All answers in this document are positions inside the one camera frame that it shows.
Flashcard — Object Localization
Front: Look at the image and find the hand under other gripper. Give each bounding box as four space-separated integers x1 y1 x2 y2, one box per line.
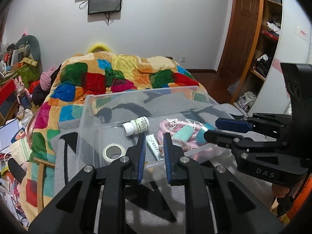
270 184 295 213

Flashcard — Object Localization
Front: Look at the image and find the wooden chair back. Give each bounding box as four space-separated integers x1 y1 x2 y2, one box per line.
33 157 55 213

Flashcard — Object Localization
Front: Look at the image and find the white tape roll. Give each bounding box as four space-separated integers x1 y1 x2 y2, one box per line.
102 143 126 165

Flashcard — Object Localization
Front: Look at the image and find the brown wooden door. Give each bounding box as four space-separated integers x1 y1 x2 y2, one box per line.
217 0 260 84

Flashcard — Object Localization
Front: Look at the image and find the white curved wardrobe panel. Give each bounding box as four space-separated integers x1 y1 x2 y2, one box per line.
247 0 311 116

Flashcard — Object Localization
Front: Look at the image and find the wooden open shelf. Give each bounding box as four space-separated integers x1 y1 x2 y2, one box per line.
230 0 282 116

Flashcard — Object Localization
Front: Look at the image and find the clear plastic storage box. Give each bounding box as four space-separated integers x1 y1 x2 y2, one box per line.
75 86 230 181

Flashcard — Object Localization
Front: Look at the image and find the white ointment tube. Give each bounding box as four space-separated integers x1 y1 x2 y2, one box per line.
146 134 163 161

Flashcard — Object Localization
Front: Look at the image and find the white medicine bottle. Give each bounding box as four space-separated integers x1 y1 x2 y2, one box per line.
122 116 150 136

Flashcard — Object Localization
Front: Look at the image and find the colourful patchwork quilt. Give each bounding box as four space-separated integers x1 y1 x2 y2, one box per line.
19 52 215 222

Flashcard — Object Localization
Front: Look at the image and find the pink knit hat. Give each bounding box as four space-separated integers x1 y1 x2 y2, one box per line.
40 66 56 91

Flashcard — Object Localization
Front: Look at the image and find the yellow pillow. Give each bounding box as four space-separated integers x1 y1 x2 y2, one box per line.
87 42 113 53

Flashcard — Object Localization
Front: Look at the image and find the pink white jump rope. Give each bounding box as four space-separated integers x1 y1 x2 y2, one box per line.
158 118 216 152

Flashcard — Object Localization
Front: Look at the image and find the black wall monitor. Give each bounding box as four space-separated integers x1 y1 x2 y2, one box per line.
88 0 122 15

